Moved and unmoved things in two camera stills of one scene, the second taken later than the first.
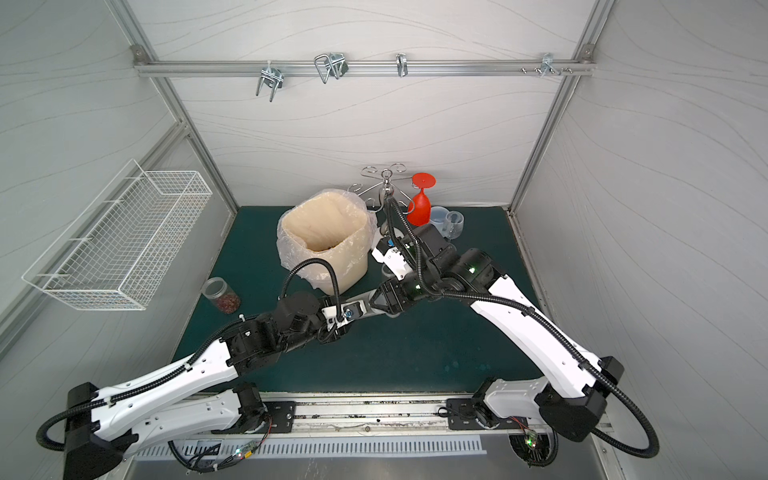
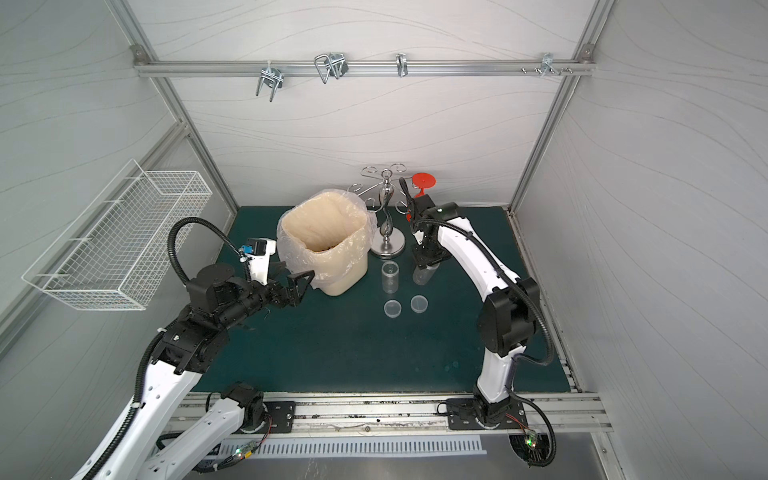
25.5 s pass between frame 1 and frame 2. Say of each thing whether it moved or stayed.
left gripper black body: moved
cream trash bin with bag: stayed
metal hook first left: stayed
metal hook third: stayed
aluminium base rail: stayed
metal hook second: stayed
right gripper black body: moved
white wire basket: stayed
